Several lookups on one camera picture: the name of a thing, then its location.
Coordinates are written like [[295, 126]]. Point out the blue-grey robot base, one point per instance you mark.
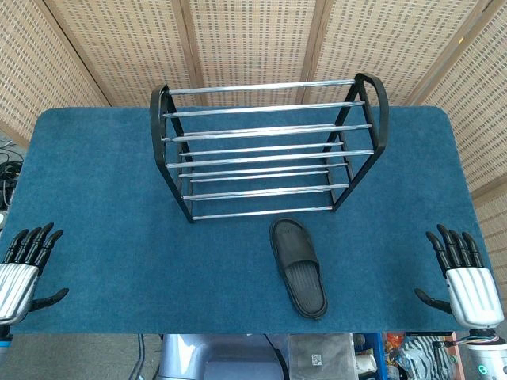
[[206, 356]]

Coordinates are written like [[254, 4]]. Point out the blue carpet mat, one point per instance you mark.
[[119, 237]]

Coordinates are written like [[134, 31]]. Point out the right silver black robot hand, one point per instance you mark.
[[473, 293]]

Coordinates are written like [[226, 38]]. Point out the woven bamboo screen panel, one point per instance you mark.
[[126, 47], [479, 118], [253, 39], [35, 67], [388, 39]]

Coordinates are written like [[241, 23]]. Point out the zebra striped cloth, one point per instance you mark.
[[420, 352]]

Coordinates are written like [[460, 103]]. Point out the black chrome shoe rack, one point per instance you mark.
[[158, 138]]

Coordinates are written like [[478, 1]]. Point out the orange snack packet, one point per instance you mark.
[[394, 339]]

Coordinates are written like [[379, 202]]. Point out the black rubber slipper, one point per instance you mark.
[[301, 273]]

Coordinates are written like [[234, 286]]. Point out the blue plastic crate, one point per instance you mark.
[[378, 356]]

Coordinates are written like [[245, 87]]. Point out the grey box with QR label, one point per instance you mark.
[[321, 356]]

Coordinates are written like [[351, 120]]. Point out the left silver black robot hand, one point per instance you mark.
[[16, 285]]

